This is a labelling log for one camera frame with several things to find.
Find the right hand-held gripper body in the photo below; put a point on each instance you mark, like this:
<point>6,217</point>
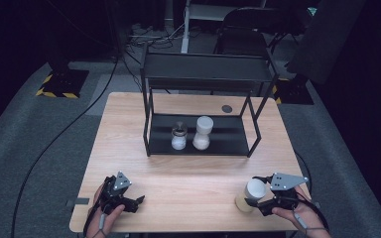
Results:
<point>286,191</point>

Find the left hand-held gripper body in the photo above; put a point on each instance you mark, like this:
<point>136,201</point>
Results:
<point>115,193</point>

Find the white cup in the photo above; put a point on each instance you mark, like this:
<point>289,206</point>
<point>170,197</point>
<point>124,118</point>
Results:
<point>249,195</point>

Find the black metal two-tier rack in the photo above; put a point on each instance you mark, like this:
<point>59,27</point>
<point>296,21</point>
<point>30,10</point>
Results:
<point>205,99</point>

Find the person's left hand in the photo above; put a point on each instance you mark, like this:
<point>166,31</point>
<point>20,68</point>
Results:
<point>107,221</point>

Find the person's right hand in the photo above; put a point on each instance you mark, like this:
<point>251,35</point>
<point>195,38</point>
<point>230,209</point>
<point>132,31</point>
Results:
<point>302,219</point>

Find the grey tape strip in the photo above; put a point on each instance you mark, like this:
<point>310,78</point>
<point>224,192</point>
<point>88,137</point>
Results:
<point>79,201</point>

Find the small glass jar dark lid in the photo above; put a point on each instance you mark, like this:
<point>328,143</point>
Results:
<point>179,136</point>

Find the tall white-capped shaker jar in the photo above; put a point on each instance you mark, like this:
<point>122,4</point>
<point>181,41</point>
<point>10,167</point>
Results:
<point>202,132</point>

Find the grey table grommet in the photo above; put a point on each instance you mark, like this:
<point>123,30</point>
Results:
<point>227,108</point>

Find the black base with striped tape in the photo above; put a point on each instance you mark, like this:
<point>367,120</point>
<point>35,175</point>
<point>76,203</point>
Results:
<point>294,92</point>
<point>64,82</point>

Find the black folding chair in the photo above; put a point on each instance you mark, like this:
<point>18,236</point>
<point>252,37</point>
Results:
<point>244,36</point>

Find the dark curtain panel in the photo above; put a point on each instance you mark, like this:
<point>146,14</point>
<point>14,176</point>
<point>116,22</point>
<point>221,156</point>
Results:
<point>324,36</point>

